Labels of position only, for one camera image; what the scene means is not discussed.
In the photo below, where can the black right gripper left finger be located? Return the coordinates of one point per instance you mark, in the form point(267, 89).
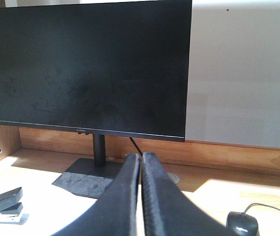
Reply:
point(115, 212)

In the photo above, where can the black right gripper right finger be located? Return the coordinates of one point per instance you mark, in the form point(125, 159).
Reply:
point(166, 210)

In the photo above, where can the black stapler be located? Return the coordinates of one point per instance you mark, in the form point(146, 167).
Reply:
point(10, 205)

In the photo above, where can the white paper sheets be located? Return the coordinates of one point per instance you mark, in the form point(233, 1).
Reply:
point(46, 208)

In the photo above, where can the black computer mouse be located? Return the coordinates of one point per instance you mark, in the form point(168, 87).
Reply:
point(242, 224)

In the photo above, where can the black computer monitor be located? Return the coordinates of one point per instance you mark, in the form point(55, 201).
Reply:
point(115, 68)

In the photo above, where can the grey desk cable grommet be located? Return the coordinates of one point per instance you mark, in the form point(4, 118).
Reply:
point(174, 177)

